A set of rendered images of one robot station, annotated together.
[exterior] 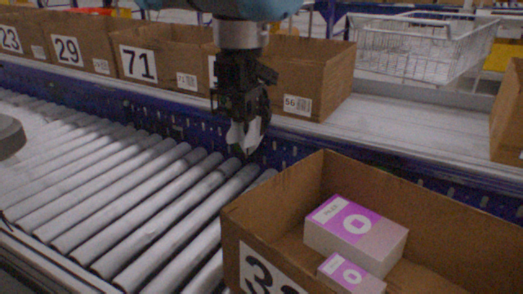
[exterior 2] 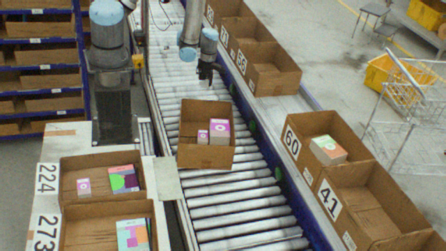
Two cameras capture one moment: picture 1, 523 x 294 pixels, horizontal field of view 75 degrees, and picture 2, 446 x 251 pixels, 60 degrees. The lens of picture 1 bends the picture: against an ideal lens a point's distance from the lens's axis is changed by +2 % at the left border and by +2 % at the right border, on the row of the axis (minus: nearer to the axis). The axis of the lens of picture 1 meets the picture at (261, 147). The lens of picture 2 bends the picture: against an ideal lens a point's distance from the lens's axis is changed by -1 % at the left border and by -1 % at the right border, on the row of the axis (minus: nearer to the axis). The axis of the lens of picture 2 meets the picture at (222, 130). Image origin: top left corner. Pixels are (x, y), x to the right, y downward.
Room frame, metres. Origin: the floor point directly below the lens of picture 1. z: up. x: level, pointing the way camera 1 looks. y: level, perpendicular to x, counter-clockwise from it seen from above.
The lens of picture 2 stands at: (-0.84, -1.26, 2.19)
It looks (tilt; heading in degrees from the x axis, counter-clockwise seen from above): 39 degrees down; 38
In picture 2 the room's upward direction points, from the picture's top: 8 degrees clockwise
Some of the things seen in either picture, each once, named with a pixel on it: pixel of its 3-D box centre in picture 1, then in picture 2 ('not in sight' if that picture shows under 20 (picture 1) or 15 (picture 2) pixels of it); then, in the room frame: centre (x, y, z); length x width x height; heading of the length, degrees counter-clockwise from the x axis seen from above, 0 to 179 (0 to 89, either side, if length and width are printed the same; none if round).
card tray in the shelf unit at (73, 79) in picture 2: not in sight; (52, 70); (0.23, 1.27, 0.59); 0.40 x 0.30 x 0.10; 148
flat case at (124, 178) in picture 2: not in sight; (124, 180); (-0.12, -0.13, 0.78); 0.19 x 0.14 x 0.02; 64
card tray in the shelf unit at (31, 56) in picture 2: not in sight; (47, 46); (0.22, 1.27, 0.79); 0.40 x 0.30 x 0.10; 151
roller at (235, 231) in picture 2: not in sight; (247, 229); (0.15, -0.70, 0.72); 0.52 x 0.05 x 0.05; 150
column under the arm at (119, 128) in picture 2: not in sight; (113, 107); (0.08, 0.24, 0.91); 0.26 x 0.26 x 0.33; 57
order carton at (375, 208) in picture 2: not in sight; (368, 208); (0.46, -1.08, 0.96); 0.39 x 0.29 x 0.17; 60
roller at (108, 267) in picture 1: (181, 207); (194, 100); (0.67, 0.20, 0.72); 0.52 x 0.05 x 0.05; 150
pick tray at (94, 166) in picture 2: not in sight; (102, 180); (-0.21, -0.09, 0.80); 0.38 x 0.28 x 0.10; 150
